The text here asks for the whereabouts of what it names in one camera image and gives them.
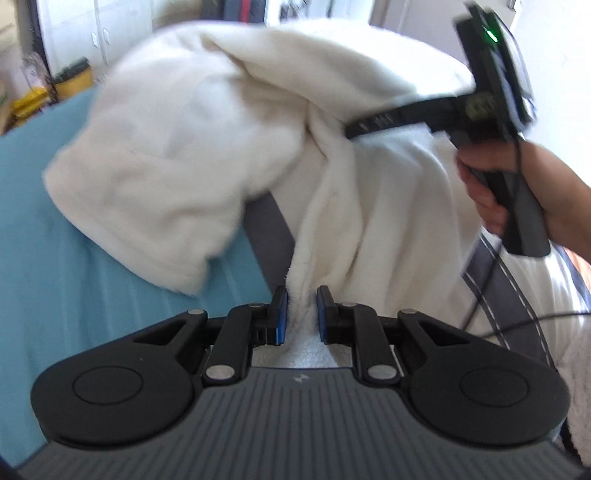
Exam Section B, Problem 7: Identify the white fleece zip jacket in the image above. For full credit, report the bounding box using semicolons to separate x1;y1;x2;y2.
43;20;481;367

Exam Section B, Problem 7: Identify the person's right forearm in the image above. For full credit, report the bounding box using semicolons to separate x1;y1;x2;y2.
545;165;591;263

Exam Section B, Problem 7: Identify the person's right hand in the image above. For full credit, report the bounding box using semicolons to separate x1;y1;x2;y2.
456;140;577;246

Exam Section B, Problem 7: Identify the yellow plastic bag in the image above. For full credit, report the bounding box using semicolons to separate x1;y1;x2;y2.
11;87;50;121

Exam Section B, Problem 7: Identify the yellow trash bin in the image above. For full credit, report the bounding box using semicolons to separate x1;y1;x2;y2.
50;57;94;102

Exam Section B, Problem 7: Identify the white wardrobe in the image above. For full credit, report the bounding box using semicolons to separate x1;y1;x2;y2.
37;0;152;75

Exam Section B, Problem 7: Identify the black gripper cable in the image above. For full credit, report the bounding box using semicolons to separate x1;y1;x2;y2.
461;138;591;340

